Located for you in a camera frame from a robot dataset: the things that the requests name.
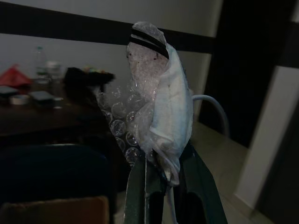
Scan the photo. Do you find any small bubble wrap piece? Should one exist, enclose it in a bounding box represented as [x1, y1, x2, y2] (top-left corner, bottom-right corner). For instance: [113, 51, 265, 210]
[97, 78, 164, 168]

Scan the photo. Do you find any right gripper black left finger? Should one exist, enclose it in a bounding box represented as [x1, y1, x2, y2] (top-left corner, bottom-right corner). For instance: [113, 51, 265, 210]
[125, 149, 170, 224]

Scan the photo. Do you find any dark office chair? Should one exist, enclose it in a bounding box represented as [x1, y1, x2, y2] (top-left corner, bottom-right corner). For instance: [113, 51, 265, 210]
[0, 143, 112, 207]

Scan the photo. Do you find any brown cardboard box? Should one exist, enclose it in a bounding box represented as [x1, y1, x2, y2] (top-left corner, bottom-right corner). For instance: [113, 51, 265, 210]
[0, 195, 110, 224]

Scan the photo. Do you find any black case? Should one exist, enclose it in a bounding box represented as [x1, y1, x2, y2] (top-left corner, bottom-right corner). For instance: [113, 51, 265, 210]
[28, 91, 54, 105]

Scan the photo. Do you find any red cloth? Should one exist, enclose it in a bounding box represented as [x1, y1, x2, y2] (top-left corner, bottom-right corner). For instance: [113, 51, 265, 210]
[0, 64, 33, 86]

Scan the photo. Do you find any black bag with coloured top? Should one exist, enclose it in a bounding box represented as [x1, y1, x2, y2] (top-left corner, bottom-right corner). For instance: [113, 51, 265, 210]
[63, 67, 115, 100]

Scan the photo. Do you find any clear glass jar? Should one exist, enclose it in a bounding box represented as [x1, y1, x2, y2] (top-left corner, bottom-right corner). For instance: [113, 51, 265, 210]
[46, 61, 62, 83]

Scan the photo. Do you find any white face mask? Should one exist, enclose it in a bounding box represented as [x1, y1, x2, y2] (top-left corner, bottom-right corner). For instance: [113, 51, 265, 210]
[136, 43, 231, 224]

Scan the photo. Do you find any clear plastic bottle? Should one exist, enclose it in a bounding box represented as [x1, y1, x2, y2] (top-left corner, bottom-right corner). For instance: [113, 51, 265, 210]
[34, 46, 48, 83]

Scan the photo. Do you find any dark wood table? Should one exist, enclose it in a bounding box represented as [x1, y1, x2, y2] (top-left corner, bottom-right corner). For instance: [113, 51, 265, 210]
[0, 80, 115, 147]

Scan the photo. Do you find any white tape roll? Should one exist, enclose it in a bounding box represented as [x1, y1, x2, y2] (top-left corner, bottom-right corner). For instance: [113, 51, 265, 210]
[9, 94, 30, 105]

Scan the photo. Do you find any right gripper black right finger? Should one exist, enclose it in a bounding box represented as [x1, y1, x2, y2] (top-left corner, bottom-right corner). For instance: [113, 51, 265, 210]
[178, 140, 228, 224]

